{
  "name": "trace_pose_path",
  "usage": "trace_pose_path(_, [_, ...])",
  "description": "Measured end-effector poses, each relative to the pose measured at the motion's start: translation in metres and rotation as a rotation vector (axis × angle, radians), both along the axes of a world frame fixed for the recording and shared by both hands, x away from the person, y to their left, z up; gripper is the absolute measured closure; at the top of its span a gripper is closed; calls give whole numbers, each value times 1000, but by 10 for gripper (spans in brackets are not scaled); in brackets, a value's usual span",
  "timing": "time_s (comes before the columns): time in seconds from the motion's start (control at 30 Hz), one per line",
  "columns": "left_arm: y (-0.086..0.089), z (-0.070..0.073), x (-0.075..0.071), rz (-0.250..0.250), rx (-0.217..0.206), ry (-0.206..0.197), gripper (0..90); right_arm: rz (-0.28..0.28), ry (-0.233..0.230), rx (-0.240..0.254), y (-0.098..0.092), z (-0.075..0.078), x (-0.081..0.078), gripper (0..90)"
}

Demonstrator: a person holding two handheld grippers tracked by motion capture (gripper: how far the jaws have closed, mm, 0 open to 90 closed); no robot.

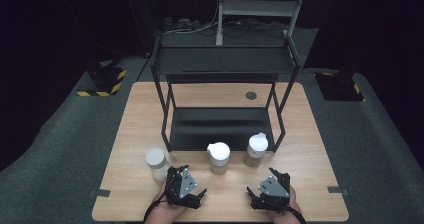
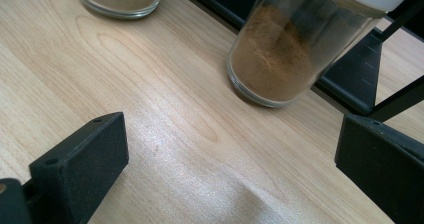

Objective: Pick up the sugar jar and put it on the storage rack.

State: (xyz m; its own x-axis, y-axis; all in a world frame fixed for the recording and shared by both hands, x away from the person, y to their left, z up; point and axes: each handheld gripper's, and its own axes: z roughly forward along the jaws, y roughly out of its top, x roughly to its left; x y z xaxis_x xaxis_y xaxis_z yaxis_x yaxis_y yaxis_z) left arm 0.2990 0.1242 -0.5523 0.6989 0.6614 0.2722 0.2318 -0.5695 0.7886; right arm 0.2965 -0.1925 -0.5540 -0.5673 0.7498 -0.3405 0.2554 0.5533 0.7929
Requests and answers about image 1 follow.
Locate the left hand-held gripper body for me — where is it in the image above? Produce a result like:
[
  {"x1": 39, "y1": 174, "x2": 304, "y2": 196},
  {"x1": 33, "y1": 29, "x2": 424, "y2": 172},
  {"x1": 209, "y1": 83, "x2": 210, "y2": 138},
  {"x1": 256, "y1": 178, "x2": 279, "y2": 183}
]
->
[{"x1": 165, "y1": 165, "x2": 202, "y2": 209}]

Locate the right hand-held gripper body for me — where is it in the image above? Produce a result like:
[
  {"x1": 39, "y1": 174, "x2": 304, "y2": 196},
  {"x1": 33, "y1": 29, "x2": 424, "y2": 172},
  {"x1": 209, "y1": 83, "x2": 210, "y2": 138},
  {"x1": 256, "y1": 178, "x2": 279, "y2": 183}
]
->
[{"x1": 254, "y1": 167, "x2": 292, "y2": 212}]

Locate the clear jar white spout lid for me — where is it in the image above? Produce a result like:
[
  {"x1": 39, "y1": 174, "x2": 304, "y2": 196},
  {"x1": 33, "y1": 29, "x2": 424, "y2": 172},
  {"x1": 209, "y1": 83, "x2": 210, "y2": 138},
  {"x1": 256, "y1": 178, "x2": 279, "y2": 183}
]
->
[
  {"x1": 245, "y1": 132, "x2": 269, "y2": 168},
  {"x1": 206, "y1": 141, "x2": 232, "y2": 176}
]

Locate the black metal two-tier shelf rack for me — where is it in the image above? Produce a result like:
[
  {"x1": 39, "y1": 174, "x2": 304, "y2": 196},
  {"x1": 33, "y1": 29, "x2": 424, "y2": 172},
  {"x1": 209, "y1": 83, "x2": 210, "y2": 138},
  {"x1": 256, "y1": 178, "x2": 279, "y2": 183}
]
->
[{"x1": 149, "y1": 33, "x2": 303, "y2": 153}]

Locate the person's right hand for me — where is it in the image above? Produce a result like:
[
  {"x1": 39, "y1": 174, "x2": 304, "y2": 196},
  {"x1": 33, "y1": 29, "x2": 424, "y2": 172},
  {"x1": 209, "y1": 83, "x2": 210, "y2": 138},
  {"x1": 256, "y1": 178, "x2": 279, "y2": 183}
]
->
[{"x1": 266, "y1": 185, "x2": 303, "y2": 224}]

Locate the clear jar flat white lid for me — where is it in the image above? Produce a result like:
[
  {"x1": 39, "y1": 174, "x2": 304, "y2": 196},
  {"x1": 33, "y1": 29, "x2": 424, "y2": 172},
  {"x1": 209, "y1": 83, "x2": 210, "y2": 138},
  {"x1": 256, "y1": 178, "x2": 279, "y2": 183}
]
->
[{"x1": 144, "y1": 147, "x2": 171, "y2": 183}]

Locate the grey tape piece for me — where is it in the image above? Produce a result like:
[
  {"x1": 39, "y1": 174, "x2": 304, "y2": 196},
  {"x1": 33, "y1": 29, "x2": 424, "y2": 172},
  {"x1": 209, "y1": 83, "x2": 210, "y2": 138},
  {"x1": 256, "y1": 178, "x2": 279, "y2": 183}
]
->
[
  {"x1": 89, "y1": 188, "x2": 112, "y2": 198},
  {"x1": 327, "y1": 185, "x2": 350, "y2": 196}
]

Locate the yellow-black striped stand base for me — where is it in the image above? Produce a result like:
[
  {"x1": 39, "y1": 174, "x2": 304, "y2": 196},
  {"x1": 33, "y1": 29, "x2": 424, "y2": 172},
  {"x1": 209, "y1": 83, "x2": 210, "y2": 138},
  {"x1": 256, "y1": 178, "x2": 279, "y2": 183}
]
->
[
  {"x1": 76, "y1": 67, "x2": 128, "y2": 98},
  {"x1": 314, "y1": 71, "x2": 365, "y2": 102}
]

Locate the grey metal stand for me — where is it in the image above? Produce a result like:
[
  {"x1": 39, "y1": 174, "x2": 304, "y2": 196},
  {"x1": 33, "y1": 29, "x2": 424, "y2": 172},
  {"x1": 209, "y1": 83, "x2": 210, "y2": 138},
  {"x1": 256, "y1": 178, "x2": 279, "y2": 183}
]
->
[{"x1": 215, "y1": 0, "x2": 308, "y2": 47}]

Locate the black cable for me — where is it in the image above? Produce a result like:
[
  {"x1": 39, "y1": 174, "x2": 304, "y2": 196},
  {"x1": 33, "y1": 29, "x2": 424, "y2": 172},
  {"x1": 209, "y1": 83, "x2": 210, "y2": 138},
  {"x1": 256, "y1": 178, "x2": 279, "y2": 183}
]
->
[
  {"x1": 143, "y1": 197, "x2": 168, "y2": 224},
  {"x1": 279, "y1": 204, "x2": 307, "y2": 224}
]

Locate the tangle of floor cables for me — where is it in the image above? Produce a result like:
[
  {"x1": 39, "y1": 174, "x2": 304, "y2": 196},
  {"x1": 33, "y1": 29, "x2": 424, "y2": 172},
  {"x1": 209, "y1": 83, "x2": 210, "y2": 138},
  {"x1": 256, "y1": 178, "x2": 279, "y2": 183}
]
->
[{"x1": 161, "y1": 16, "x2": 288, "y2": 38}]

